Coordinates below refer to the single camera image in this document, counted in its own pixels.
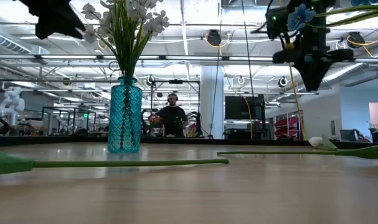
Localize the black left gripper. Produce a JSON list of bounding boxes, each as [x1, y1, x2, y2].
[[19, 0, 87, 40]]

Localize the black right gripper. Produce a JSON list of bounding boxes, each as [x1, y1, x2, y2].
[[272, 0, 354, 91]]

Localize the white artificial flower bouquet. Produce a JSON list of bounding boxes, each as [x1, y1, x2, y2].
[[113, 0, 171, 78], [81, 0, 136, 78]]

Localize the large blue flower bouquet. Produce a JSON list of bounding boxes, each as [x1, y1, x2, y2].
[[287, 0, 378, 32]]

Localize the white artificial tulip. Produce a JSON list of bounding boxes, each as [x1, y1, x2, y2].
[[308, 134, 338, 152]]

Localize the peach artificial tulip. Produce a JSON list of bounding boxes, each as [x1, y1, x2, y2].
[[216, 144, 378, 162]]

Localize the teal glass vase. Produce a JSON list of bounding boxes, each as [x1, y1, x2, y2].
[[106, 77, 143, 154]]

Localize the red background flowers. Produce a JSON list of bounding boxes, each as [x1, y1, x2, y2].
[[147, 114, 164, 128]]

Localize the red storage bins rack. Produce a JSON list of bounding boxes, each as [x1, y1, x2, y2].
[[273, 116, 301, 140]]

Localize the black monitor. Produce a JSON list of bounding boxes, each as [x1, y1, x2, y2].
[[225, 95, 267, 121]]

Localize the white robot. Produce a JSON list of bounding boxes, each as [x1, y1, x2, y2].
[[0, 86, 26, 125]]

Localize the white pillar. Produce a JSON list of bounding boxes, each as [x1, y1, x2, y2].
[[200, 65, 225, 140]]

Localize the orange vacuum cleaner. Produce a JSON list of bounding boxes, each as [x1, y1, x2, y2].
[[0, 114, 11, 136]]

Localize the person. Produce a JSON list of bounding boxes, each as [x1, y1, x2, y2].
[[156, 92, 189, 138]]

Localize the red artificial tulip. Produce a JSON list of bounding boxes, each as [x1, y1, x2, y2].
[[0, 151, 230, 177]]

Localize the yellow cable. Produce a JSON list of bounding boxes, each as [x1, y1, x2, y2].
[[287, 62, 306, 141], [242, 95, 254, 140]]

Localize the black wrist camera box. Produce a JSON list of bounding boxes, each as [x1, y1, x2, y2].
[[265, 6, 291, 40]]

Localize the long black cable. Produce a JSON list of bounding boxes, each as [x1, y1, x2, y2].
[[209, 46, 223, 138], [240, 0, 255, 139]]

